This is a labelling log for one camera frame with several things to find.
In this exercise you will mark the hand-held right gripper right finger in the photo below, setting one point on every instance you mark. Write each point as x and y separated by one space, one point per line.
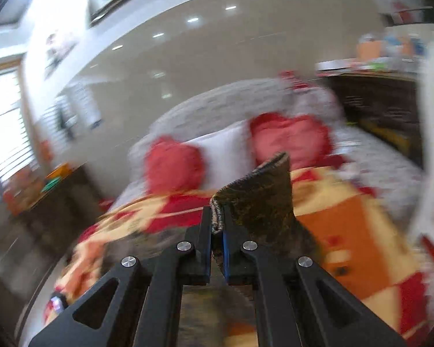
226 260

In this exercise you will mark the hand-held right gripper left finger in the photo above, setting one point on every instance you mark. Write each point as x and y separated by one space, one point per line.
207 260

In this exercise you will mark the dark patterned small garment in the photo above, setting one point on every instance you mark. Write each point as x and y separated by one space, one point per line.
260 202

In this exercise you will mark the red heart pillow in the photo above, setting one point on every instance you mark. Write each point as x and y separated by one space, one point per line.
293 137
173 164

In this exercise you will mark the white pillow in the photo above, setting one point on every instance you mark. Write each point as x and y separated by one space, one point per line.
222 151

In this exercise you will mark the red orange printed blanket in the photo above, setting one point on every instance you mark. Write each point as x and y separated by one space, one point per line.
350 224

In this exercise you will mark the dark wooden cabinet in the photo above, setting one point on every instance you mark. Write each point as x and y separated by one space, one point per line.
61 209
379 104

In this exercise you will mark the grey upholstered bed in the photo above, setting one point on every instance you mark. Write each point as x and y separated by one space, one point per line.
209 104

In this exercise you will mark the orange and green clutter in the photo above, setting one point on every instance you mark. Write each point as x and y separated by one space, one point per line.
50 180

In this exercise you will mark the window with blinds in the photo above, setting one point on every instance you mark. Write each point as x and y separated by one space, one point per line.
7 133

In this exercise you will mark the white hanging cloth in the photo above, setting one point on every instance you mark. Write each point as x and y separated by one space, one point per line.
432 133

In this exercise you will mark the pile of colourful boxes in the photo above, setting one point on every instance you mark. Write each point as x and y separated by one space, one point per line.
387 52

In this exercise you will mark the white wall paper sheet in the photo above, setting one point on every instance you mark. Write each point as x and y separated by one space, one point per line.
87 104

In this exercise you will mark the dark hanging wall item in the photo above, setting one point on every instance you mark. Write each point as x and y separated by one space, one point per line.
67 121

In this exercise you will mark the wall poster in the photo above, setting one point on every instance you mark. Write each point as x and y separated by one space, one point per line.
59 52

